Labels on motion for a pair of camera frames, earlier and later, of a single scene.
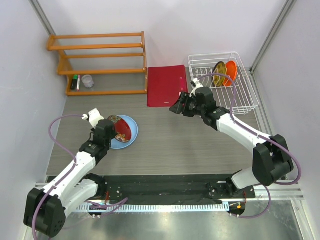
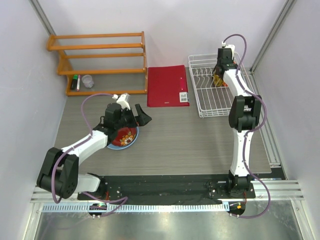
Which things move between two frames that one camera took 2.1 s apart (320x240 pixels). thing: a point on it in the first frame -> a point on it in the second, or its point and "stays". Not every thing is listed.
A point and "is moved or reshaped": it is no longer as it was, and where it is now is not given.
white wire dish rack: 224,74 stays
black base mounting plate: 120,189 stays
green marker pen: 74,85 stays
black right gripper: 178,108 -> 231,60
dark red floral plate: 122,130 is moved or reshaped
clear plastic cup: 87,80 stays
